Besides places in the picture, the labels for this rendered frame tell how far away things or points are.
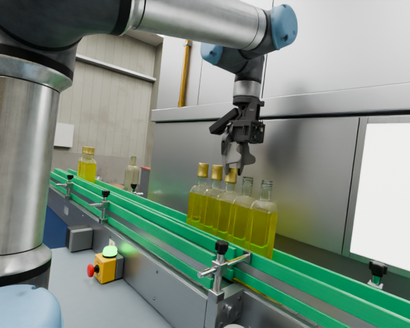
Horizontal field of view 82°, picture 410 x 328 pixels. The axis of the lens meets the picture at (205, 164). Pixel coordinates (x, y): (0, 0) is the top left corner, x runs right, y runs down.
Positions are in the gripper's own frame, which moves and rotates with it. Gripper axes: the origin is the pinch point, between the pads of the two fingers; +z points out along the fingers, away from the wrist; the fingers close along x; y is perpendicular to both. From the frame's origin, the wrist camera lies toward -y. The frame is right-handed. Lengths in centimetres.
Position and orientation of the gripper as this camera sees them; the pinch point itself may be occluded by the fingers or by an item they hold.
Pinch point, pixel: (231, 170)
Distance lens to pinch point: 68.5
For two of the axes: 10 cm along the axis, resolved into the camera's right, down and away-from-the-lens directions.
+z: -1.1, 9.9, 0.4
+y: 6.9, 1.0, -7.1
